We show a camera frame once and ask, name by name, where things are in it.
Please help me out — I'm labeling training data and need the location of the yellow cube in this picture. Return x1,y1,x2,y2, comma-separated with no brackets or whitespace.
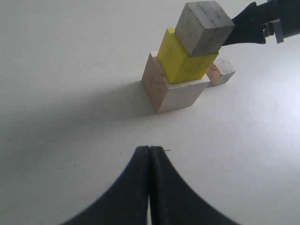
157,27,218,84

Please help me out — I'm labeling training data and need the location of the small pale wooden cube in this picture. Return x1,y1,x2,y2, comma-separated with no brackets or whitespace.
206,56,236,86

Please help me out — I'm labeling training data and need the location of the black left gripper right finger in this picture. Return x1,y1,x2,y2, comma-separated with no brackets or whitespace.
149,146,237,225

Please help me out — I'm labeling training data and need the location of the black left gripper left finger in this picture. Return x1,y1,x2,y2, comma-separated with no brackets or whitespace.
64,146,150,225

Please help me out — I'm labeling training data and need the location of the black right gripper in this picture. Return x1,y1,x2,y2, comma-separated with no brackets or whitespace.
223,0,300,46

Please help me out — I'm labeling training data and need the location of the medium grey wooden cube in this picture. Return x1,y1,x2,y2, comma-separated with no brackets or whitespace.
175,0,235,57

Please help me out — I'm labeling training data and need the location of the large pale wooden cube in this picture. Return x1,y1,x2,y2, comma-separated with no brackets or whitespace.
141,52,210,114

